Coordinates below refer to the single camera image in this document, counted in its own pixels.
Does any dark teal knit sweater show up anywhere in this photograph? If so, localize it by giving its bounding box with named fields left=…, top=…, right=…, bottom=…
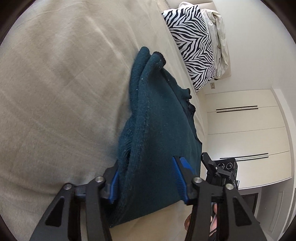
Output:
left=109, top=47, right=202, bottom=227

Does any person's right hand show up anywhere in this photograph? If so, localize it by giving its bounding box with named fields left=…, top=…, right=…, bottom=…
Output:
left=184, top=203, right=218, bottom=237

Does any cream bed sheet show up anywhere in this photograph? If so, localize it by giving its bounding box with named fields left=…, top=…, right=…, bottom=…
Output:
left=0, top=0, right=209, bottom=241

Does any zebra print pillow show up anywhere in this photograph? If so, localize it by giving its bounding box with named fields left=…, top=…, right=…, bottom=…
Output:
left=162, top=5, right=215, bottom=92

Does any crumpled white duvet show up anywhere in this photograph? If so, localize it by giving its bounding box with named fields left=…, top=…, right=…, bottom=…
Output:
left=178, top=1, right=231, bottom=80

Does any white wardrobe with black handles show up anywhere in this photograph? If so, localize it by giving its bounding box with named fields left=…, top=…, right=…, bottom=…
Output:
left=206, top=89, right=292, bottom=190

